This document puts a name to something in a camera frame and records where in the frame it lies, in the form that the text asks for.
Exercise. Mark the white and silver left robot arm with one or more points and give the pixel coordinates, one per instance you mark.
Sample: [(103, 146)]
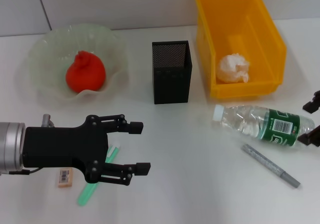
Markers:
[(10, 146)]

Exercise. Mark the silver connector plug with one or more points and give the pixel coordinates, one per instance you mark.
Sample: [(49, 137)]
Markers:
[(46, 120)]

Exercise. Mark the black mesh pen holder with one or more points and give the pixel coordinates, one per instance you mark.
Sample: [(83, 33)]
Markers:
[(172, 84)]

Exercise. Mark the white paper ball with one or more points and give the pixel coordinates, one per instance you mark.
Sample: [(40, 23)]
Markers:
[(232, 67)]

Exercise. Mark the grey marker pen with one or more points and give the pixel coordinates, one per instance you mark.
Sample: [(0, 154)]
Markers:
[(270, 166)]

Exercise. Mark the translucent green wavy fruit bowl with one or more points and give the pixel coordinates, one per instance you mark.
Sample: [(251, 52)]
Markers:
[(50, 46)]

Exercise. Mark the light green pen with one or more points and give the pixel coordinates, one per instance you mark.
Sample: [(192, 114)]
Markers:
[(86, 194)]

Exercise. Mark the clear water bottle green label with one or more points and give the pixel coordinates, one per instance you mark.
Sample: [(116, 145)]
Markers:
[(250, 121)]

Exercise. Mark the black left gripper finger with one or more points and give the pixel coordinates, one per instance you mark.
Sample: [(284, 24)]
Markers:
[(142, 168), (135, 127)]

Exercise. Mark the yellow plastic storage bin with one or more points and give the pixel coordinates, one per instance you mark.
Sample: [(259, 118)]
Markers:
[(250, 21)]

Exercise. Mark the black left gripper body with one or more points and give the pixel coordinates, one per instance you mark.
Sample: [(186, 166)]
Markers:
[(62, 146)]

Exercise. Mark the red-orange fruit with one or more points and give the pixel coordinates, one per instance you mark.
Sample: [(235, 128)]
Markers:
[(85, 74)]

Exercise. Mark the beige eraser with barcode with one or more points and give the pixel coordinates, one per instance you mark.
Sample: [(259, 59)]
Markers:
[(65, 177)]

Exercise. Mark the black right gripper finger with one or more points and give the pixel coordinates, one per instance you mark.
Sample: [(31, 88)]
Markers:
[(312, 137), (312, 106)]

